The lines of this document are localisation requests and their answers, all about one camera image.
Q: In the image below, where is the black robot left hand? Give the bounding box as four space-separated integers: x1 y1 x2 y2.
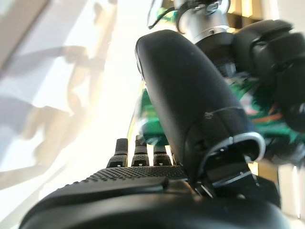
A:
195 19 305 166

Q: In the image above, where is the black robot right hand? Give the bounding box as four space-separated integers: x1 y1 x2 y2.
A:
19 30 292 229

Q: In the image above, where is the green beer can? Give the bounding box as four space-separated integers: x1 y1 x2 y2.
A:
130 71 303 146

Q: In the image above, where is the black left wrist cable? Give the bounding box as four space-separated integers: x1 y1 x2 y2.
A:
147 0 183 30

